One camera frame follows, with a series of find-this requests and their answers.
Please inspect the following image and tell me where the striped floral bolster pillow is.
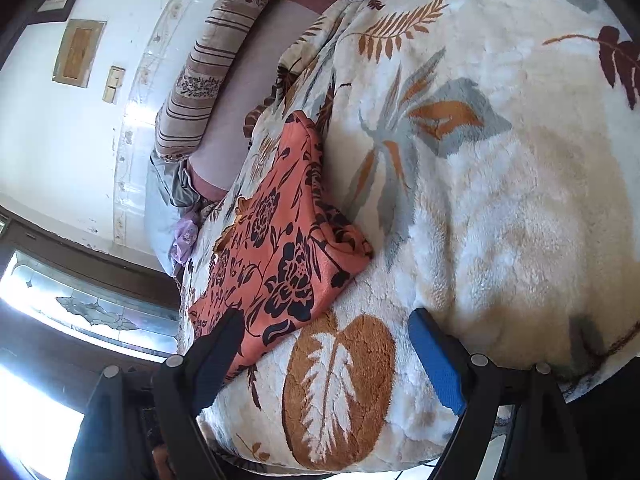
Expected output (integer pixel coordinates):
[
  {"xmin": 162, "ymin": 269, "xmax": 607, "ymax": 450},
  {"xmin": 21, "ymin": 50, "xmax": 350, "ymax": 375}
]
[{"xmin": 154, "ymin": 0, "xmax": 297, "ymax": 163}]

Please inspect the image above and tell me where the purple cloth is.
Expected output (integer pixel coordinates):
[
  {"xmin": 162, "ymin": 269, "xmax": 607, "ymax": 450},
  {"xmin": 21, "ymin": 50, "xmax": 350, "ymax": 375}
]
[{"xmin": 170, "ymin": 210, "xmax": 202, "ymax": 266}]

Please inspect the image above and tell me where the leaf print fleece blanket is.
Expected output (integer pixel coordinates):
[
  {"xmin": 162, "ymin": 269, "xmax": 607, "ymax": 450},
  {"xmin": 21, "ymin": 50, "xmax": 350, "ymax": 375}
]
[{"xmin": 177, "ymin": 0, "xmax": 640, "ymax": 476}]

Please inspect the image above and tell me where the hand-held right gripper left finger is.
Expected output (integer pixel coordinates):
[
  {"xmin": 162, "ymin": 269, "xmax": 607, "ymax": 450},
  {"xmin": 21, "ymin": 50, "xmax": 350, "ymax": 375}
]
[{"xmin": 70, "ymin": 308, "xmax": 246, "ymax": 480}]

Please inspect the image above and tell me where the framed wall picture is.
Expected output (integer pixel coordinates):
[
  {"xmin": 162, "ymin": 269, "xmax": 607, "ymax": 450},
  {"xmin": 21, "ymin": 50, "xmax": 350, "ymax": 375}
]
[{"xmin": 52, "ymin": 19, "xmax": 107, "ymax": 86}]

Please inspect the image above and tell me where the wall switch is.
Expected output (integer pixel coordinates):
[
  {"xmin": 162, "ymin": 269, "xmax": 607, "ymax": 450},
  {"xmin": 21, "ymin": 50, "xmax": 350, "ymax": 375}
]
[{"xmin": 102, "ymin": 66, "xmax": 127, "ymax": 105}]

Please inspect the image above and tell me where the orange floral shirt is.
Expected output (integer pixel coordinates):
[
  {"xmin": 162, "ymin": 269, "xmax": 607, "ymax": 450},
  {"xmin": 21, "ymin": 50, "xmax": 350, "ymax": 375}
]
[{"xmin": 187, "ymin": 110, "xmax": 375, "ymax": 383}]

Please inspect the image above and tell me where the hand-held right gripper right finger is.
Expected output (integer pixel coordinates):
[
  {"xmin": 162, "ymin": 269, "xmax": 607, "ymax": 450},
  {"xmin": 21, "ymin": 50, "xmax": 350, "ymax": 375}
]
[{"xmin": 407, "ymin": 308, "xmax": 587, "ymax": 480}]

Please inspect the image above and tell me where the patterned glass window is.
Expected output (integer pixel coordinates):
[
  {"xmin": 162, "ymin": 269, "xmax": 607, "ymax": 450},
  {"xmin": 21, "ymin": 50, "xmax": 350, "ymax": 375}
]
[{"xmin": 0, "ymin": 247, "xmax": 182, "ymax": 361}]

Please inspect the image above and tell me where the grey-blue pillow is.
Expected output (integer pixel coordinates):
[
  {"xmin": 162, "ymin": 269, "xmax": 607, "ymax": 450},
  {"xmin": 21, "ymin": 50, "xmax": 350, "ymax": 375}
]
[{"xmin": 145, "ymin": 152, "xmax": 213, "ymax": 273}]

